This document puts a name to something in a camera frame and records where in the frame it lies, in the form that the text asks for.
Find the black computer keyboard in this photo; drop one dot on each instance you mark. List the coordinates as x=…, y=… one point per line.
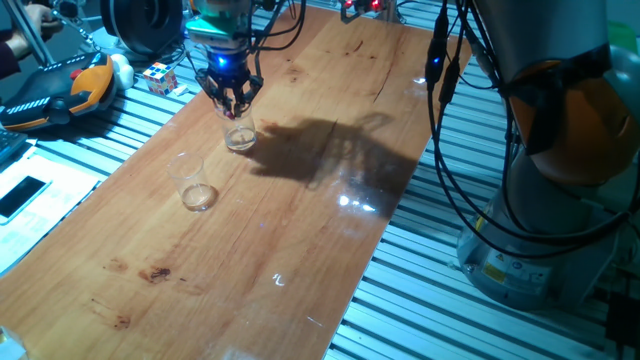
x=10, y=145

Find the wooden board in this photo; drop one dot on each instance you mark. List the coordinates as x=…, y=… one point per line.
x=300, y=260

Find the colourful puzzle cube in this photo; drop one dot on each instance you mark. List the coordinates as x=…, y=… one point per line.
x=160, y=79

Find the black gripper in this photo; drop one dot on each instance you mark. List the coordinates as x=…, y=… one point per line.
x=227, y=70

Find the clear glass beaker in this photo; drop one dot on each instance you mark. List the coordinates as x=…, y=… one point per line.
x=197, y=196
x=242, y=140

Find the green wrist adapter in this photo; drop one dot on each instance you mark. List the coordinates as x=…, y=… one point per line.
x=215, y=27

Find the orange black teach pendant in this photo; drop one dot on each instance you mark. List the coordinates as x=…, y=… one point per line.
x=50, y=90

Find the small white eraser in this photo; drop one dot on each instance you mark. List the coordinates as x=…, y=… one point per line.
x=180, y=89

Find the dark sleeved forearm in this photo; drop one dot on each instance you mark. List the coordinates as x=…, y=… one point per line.
x=6, y=62

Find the white printed paper sheet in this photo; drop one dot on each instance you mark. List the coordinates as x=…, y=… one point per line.
x=65, y=195

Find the glass dropper with red bulb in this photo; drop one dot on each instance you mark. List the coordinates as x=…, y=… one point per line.
x=230, y=115

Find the person hand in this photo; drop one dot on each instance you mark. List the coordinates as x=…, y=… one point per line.
x=37, y=22

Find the upright stand pole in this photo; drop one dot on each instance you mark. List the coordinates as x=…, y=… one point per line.
x=392, y=14

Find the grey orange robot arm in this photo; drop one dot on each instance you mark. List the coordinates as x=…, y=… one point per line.
x=550, y=40

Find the black round spool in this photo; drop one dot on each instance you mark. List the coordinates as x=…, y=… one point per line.
x=145, y=25

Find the thin metal tripod leg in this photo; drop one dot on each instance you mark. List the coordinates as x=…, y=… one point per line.
x=82, y=30

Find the thick metal tripod leg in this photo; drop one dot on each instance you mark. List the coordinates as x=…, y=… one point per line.
x=31, y=45

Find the white smartphone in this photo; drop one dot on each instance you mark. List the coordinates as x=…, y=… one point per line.
x=20, y=196

